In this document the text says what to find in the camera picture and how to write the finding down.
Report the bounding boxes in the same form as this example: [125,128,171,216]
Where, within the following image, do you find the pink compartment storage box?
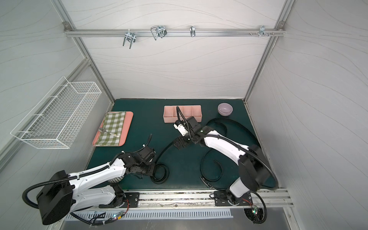
[163,105,202,123]

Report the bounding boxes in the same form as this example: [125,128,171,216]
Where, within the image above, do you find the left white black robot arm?
[22,146,155,225]

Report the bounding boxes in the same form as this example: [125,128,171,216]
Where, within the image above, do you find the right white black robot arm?
[173,117,279,206]

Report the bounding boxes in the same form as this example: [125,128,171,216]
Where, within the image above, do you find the dark green table mat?
[79,98,277,190]

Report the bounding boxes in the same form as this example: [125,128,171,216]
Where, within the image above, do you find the grey ribbed ceramic mug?
[108,176,124,184]

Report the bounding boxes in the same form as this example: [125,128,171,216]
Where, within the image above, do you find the purple small bowl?
[218,103,233,117]

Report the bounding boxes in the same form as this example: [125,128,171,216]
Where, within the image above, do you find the green checkered cloth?
[93,112,126,147]

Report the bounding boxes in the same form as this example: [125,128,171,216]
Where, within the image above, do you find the pink plastic tray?
[93,111,134,147]

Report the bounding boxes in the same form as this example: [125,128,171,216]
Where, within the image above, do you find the metal hook clamp centre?
[150,25,167,40]

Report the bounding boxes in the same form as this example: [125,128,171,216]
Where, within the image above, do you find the metal hook clamp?
[123,31,136,49]
[150,25,167,40]
[249,26,275,37]

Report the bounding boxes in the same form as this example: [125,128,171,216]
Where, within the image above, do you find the metal hook clamp left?
[123,31,136,49]

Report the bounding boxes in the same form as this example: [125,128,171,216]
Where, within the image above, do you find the metal hook clamp right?
[249,26,275,37]

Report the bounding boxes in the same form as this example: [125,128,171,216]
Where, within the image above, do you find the white cartoon handle spoon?
[98,127,120,138]

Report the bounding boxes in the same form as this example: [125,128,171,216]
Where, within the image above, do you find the left arm base cable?
[68,198,130,226]

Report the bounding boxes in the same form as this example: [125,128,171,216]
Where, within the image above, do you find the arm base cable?
[243,192,270,225]
[68,198,130,226]

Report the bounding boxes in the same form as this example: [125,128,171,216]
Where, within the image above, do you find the white wire basket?
[10,77,102,150]

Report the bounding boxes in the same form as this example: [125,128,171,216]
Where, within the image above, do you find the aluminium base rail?
[71,186,294,211]

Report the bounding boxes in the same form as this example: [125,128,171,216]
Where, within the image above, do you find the metal ring clamp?
[189,25,196,37]

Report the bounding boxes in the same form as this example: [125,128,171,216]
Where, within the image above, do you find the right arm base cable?
[243,192,270,225]

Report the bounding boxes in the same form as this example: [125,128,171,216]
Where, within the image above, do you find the aluminium crossbar rail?
[64,28,286,38]

